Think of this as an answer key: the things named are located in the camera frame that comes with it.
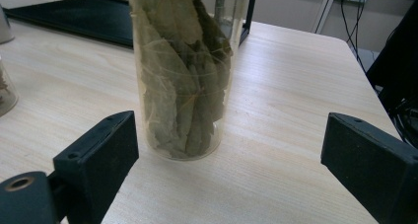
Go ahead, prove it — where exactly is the clear jar of bay leaves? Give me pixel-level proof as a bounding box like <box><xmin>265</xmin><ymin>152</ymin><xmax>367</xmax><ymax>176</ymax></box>
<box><xmin>127</xmin><ymin>0</ymin><xmax>252</xmax><ymax>162</ymax></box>

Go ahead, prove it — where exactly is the clear jar of star anise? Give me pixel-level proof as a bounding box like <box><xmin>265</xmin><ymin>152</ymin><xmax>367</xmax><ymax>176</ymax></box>
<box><xmin>0</xmin><ymin>55</ymin><xmax>20</xmax><ymax>117</ymax></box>

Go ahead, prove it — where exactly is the glass jar of white powder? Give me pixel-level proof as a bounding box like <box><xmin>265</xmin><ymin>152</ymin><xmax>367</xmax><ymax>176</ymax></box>
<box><xmin>0</xmin><ymin>5</ymin><xmax>16</xmax><ymax>44</ymax></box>

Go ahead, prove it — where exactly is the black power cable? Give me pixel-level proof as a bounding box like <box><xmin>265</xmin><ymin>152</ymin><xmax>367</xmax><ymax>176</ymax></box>
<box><xmin>339</xmin><ymin>0</ymin><xmax>368</xmax><ymax>74</ymax></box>
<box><xmin>346</xmin><ymin>0</ymin><xmax>367</xmax><ymax>44</ymax></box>

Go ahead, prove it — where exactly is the black metal shelf rack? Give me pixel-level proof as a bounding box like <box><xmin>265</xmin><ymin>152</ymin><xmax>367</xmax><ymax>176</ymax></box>
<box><xmin>3</xmin><ymin>0</ymin><xmax>259</xmax><ymax>49</ymax></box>

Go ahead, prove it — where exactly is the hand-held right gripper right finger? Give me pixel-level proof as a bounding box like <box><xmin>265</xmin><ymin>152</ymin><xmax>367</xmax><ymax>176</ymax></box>
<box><xmin>320</xmin><ymin>112</ymin><xmax>418</xmax><ymax>224</ymax></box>

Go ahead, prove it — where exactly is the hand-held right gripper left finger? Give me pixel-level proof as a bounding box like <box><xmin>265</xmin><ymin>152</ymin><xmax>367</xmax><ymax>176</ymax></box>
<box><xmin>52</xmin><ymin>110</ymin><xmax>140</xmax><ymax>224</ymax></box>

